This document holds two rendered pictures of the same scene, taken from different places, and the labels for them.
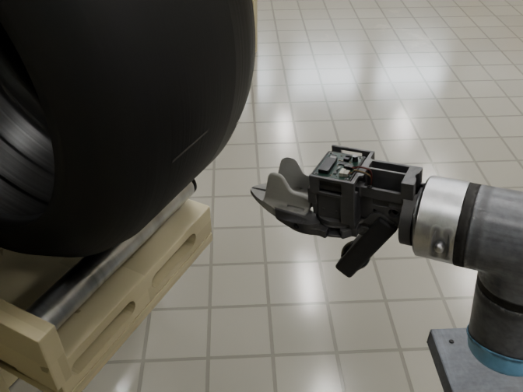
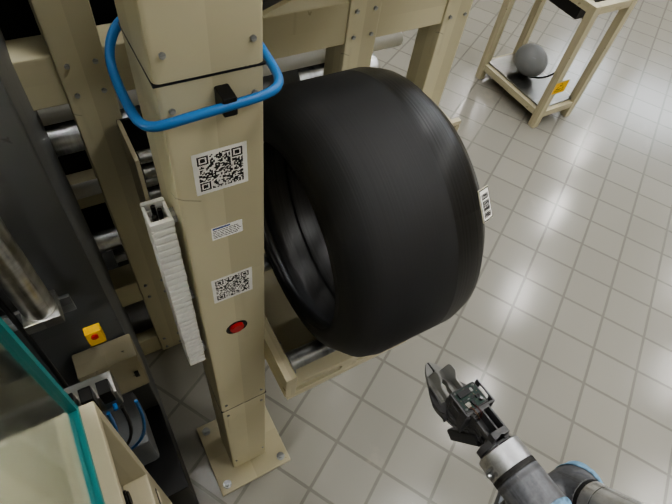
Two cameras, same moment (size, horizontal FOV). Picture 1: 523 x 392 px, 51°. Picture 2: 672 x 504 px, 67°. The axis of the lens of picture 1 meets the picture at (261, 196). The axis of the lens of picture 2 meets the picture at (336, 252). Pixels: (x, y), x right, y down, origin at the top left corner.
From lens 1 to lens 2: 0.56 m
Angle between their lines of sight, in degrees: 22
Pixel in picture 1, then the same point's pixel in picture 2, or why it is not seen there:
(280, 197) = (435, 384)
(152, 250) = not seen: hidden behind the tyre
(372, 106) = (636, 224)
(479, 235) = (508, 488)
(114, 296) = (333, 360)
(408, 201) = (489, 442)
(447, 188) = (511, 453)
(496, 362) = not seen: outside the picture
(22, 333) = (282, 372)
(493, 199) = (528, 477)
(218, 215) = not seen: hidden behind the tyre
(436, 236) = (490, 469)
